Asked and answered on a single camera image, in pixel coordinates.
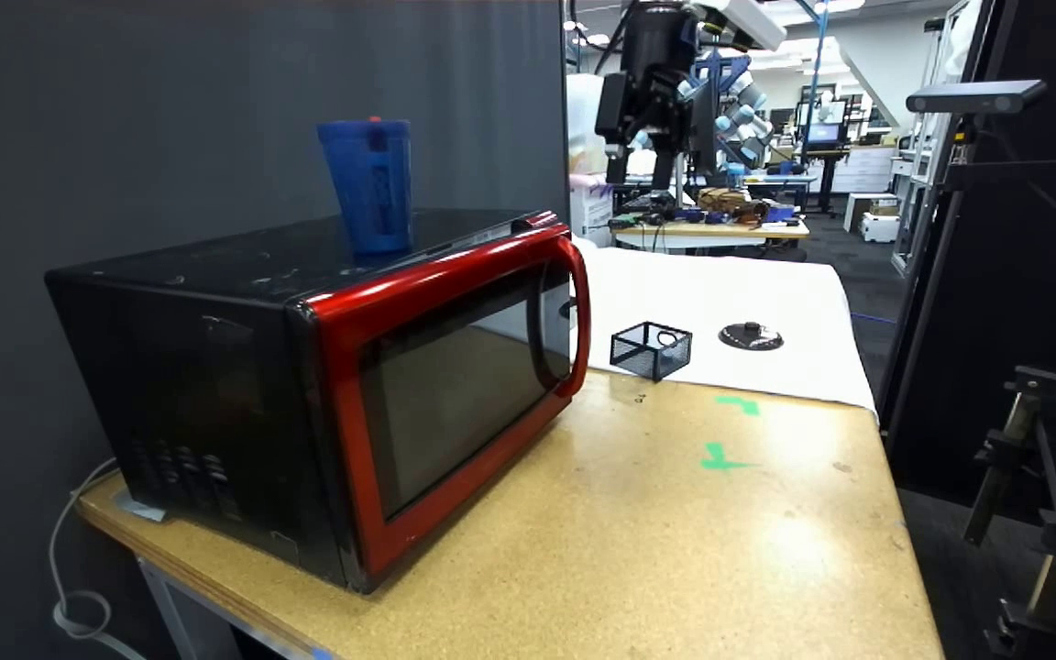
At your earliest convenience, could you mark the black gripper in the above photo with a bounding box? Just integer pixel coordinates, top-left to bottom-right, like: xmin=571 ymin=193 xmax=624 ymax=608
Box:
xmin=593 ymin=0 xmax=709 ymax=190

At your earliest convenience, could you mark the white power cable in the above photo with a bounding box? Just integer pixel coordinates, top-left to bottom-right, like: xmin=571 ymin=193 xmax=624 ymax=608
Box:
xmin=43 ymin=450 xmax=154 ymax=660

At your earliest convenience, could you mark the red black microwave door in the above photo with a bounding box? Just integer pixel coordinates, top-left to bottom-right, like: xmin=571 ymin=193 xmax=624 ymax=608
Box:
xmin=305 ymin=219 xmax=593 ymax=586

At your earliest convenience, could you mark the white cloth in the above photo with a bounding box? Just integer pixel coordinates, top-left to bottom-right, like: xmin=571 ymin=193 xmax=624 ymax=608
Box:
xmin=570 ymin=235 xmax=882 ymax=416

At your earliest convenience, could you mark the blue plastic cup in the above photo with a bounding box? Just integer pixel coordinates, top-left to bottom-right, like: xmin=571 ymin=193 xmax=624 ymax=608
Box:
xmin=316 ymin=115 xmax=418 ymax=262

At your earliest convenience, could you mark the black stereo camera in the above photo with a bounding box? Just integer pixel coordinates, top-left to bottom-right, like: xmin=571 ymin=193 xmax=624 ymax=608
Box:
xmin=904 ymin=77 xmax=1054 ymax=122

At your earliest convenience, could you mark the light blue pad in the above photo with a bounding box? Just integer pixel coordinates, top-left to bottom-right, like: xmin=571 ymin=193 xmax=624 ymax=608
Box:
xmin=116 ymin=490 xmax=171 ymax=527

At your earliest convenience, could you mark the black mesh box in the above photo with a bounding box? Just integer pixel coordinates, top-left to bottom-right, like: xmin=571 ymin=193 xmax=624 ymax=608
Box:
xmin=607 ymin=319 xmax=697 ymax=385

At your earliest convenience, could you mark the black microwave body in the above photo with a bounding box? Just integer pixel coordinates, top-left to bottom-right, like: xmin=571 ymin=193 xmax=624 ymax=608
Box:
xmin=43 ymin=204 xmax=560 ymax=598

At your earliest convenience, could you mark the black curtain backdrop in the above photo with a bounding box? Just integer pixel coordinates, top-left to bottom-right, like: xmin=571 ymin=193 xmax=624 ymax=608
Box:
xmin=0 ymin=0 xmax=571 ymax=660

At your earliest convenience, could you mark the grey table frame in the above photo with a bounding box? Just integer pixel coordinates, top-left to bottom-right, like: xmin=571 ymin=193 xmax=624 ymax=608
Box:
xmin=136 ymin=553 xmax=339 ymax=660

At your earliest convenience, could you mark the cluttered background table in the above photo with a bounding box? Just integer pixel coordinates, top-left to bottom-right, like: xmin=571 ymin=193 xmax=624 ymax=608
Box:
xmin=608 ymin=204 xmax=816 ymax=262

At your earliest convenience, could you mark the stainless steel bowl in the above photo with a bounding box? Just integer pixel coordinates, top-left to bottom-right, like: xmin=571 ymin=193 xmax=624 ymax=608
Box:
xmin=717 ymin=319 xmax=789 ymax=356

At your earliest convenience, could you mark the black partition panel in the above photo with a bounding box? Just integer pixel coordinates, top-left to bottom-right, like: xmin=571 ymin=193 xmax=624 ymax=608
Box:
xmin=874 ymin=0 xmax=1056 ymax=506

